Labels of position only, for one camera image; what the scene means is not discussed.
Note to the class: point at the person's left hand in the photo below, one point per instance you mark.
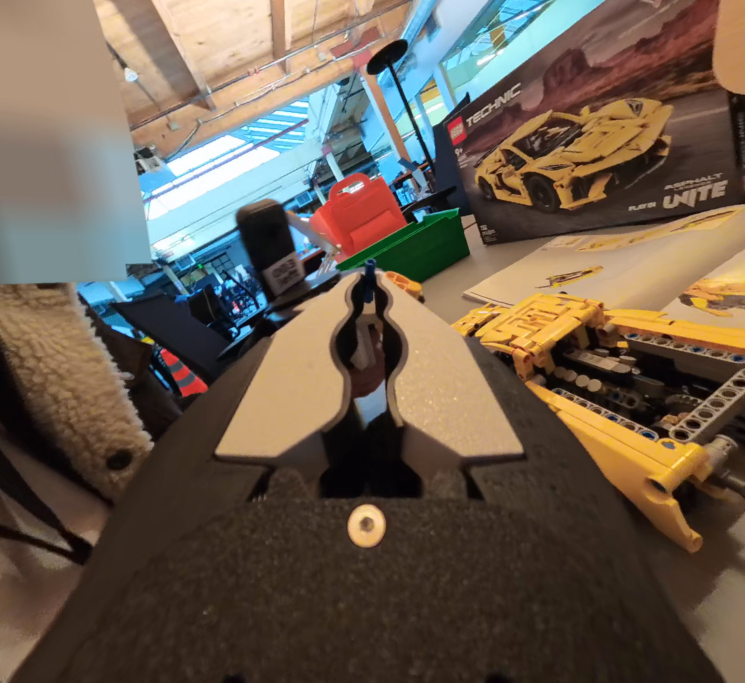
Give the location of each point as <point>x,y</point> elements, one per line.
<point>366,383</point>

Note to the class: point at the yellow brick car model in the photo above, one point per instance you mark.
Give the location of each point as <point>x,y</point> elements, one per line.
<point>553,316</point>

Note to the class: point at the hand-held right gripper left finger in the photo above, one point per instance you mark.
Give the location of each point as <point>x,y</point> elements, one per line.
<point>285,398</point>

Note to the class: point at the yellow brick door panel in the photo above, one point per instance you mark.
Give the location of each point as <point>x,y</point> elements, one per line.
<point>407,283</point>

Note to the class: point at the green storage bin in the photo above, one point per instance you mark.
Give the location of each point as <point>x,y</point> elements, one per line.
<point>419,246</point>

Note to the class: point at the grey desk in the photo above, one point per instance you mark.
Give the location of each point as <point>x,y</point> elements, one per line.
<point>669,578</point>

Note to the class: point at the open instruction booklet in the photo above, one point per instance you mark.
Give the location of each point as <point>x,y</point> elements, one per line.
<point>628,264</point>

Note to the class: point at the orange striped traffic cone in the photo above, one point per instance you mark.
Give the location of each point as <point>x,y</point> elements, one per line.
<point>186,377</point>

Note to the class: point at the blue brick pin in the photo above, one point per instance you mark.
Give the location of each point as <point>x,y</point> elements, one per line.
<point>369,278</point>

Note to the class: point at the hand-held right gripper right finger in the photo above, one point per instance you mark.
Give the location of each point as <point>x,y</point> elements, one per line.
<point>454,398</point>

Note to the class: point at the ceiling mounted device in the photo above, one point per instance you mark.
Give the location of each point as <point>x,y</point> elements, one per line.
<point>148,160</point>

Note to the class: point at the wooden document stand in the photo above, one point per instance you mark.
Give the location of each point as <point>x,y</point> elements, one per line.
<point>308,235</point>

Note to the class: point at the ceiling track spotlight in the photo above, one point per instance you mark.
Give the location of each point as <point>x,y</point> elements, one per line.
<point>131,75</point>

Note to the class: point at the black pole stand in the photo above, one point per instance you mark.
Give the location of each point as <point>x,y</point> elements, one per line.
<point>401,89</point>

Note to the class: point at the black office chair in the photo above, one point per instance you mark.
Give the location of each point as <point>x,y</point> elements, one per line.
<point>448,171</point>
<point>169,328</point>

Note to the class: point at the dark toy car set box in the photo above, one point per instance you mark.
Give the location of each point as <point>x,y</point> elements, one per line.
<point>611,84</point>

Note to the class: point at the red plastic carry case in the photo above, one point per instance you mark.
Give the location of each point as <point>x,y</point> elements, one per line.
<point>361,217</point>

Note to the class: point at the document stand with sheet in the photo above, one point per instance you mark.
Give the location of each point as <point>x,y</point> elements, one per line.
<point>730,8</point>

